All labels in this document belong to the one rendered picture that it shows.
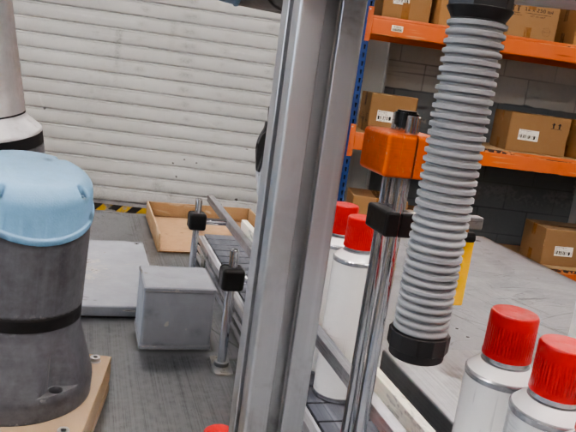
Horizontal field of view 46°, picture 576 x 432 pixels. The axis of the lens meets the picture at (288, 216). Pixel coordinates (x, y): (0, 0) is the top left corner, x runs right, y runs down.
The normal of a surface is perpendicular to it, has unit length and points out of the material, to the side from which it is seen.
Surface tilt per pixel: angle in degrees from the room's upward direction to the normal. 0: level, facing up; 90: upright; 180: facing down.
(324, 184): 90
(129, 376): 0
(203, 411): 0
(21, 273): 93
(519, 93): 90
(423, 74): 90
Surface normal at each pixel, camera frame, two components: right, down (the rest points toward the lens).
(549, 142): 0.05, 0.24
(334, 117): 0.28, 0.24
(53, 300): 0.72, 0.29
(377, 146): -0.95, -0.07
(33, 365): 0.58, 0.00
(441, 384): 0.14, -0.97
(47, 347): 0.76, -0.02
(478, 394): -0.73, 0.04
